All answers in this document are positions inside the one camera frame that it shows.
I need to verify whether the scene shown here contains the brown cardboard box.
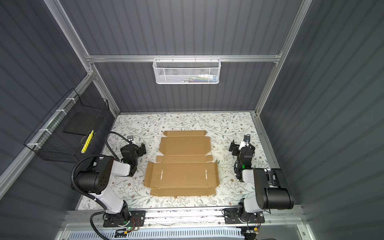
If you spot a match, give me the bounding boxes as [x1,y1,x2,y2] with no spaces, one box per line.
[144,130,220,197]

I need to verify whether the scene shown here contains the floral patterned table mat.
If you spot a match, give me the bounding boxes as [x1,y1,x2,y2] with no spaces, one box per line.
[76,112,284,211]

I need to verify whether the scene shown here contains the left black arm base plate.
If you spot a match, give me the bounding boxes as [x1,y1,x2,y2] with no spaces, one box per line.
[103,211,146,228]

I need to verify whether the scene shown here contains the aluminium mounting rail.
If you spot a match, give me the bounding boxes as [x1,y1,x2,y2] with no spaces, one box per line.
[59,206,308,231]

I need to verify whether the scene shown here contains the black wire basket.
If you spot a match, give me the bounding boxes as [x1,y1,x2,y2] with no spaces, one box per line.
[24,91,113,163]

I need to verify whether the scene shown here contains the white wire mesh basket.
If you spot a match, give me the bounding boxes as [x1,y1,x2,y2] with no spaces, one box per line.
[153,58,222,85]

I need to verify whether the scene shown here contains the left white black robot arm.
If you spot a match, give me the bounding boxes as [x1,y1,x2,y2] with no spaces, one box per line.
[71,143,147,226]

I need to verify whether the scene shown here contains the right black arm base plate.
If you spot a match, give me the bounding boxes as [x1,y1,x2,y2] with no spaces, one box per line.
[222,208,265,225]

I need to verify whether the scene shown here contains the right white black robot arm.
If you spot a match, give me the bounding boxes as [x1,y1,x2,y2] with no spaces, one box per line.
[222,136,295,224]

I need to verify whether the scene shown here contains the black foam pad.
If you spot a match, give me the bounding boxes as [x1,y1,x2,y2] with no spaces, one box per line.
[63,113,104,136]

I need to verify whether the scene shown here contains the black corrugated cable conduit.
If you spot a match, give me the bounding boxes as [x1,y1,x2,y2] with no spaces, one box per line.
[70,131,133,240]

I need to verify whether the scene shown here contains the yellow marker pen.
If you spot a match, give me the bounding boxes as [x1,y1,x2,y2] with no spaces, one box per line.
[81,130,95,154]

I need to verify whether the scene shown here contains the pens in white basket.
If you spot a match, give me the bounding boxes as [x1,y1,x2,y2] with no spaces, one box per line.
[178,74,219,84]

